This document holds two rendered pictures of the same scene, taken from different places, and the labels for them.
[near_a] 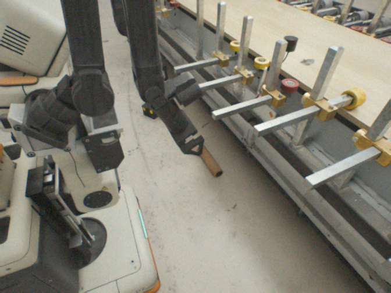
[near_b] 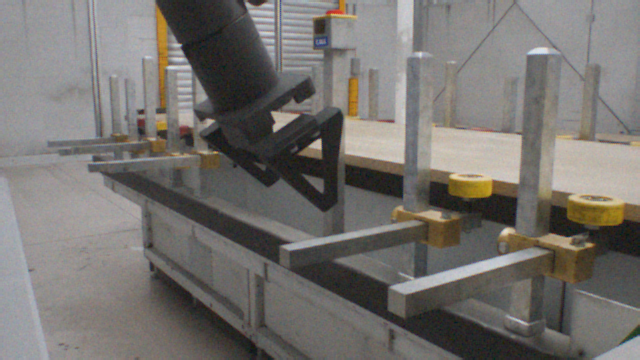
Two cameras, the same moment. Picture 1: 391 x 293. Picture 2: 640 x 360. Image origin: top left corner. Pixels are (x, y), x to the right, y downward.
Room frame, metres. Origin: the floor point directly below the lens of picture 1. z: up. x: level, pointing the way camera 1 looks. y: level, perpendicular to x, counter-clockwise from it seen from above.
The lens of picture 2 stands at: (0.47, 0.19, 1.09)
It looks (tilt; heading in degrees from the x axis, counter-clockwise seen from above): 11 degrees down; 351
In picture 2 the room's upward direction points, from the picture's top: straight up
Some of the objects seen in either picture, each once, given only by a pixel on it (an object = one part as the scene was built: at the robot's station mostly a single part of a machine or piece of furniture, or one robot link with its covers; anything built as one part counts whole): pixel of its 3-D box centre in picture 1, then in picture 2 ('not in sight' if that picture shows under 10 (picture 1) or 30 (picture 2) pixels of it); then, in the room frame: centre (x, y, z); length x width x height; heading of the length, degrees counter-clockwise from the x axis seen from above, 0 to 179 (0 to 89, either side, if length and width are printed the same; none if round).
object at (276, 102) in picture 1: (272, 95); not in sight; (1.01, -0.38, 0.85); 0.14 x 0.06 x 0.05; 26
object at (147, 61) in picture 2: not in sight; (150, 117); (2.82, 0.52, 0.94); 0.04 x 0.04 x 0.48; 26
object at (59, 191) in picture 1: (86, 177); not in sight; (0.64, 0.47, 0.68); 0.28 x 0.27 x 0.25; 22
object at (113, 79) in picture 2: not in sight; (116, 126); (3.27, 0.74, 0.87); 0.04 x 0.04 x 0.48; 26
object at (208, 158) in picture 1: (209, 160); not in sight; (1.29, -0.11, 0.04); 0.30 x 0.08 x 0.08; 26
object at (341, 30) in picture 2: not in sight; (334, 34); (1.71, -0.03, 1.18); 0.07 x 0.07 x 0.08; 26
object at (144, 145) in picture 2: not in sight; (131, 147); (2.75, 0.59, 0.83); 0.43 x 0.03 x 0.04; 116
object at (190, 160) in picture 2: (153, 14); (178, 162); (2.30, 0.37, 0.83); 0.43 x 0.03 x 0.04; 116
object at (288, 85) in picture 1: (287, 92); not in sight; (1.03, -0.45, 0.85); 0.08 x 0.08 x 0.11
